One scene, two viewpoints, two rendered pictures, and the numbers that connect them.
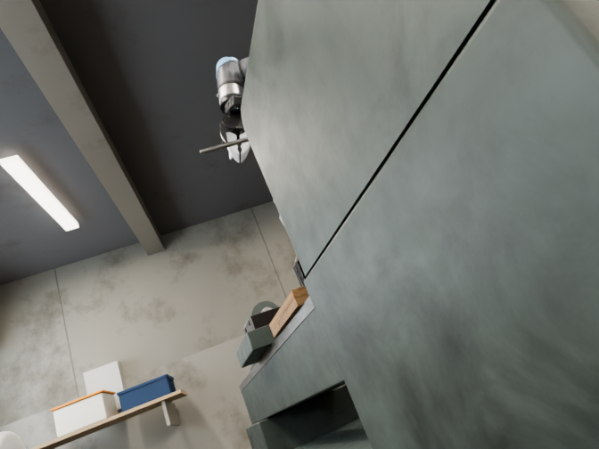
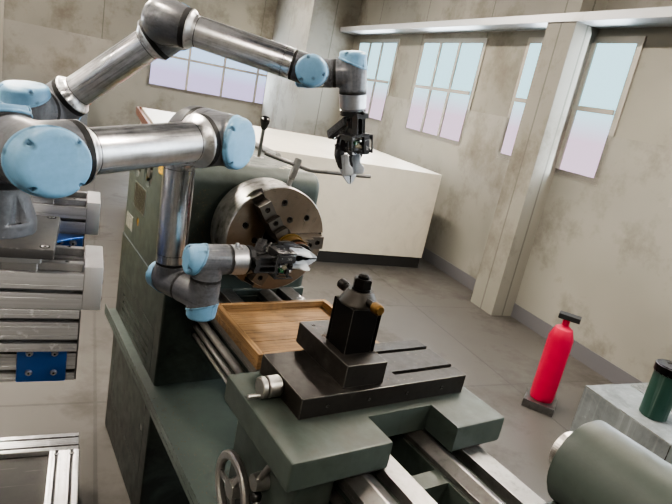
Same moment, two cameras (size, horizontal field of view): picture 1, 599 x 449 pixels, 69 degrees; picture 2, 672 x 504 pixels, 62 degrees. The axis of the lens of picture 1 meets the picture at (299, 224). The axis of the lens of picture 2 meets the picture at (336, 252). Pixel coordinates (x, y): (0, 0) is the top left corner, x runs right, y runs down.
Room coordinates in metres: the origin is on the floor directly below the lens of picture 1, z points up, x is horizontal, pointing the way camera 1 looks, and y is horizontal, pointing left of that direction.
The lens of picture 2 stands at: (2.58, -0.25, 1.52)
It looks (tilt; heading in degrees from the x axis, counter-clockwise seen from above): 16 degrees down; 168
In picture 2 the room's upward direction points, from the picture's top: 11 degrees clockwise
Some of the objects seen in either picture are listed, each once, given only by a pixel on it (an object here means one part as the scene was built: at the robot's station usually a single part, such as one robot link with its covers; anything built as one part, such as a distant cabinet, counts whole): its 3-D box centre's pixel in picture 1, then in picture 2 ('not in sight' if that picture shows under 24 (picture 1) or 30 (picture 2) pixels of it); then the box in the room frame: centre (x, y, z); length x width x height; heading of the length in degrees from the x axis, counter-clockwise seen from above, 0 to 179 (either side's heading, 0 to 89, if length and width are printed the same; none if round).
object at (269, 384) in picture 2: not in sight; (263, 387); (1.60, -0.14, 0.95); 0.07 x 0.04 x 0.04; 113
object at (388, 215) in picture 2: not in sight; (273, 184); (-3.27, 0.14, 0.48); 2.67 x 2.07 x 0.96; 104
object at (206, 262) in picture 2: not in sight; (207, 260); (1.26, -0.28, 1.08); 0.11 x 0.08 x 0.09; 113
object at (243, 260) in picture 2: not in sight; (238, 258); (1.23, -0.21, 1.08); 0.08 x 0.05 x 0.08; 23
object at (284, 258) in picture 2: not in sight; (268, 260); (1.21, -0.14, 1.08); 0.12 x 0.09 x 0.08; 113
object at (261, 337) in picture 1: (314, 326); (366, 408); (1.56, 0.09, 0.90); 0.53 x 0.30 x 0.06; 113
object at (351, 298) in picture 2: not in sight; (359, 296); (1.53, 0.03, 1.14); 0.08 x 0.08 x 0.03
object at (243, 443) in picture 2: not in sight; (266, 486); (1.62, -0.10, 0.73); 0.27 x 0.12 x 0.27; 23
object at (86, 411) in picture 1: (86, 413); not in sight; (4.08, 2.52, 1.35); 0.47 x 0.39 x 0.26; 104
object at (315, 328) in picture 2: not in sight; (339, 350); (1.51, 0.02, 1.00); 0.20 x 0.10 x 0.05; 23
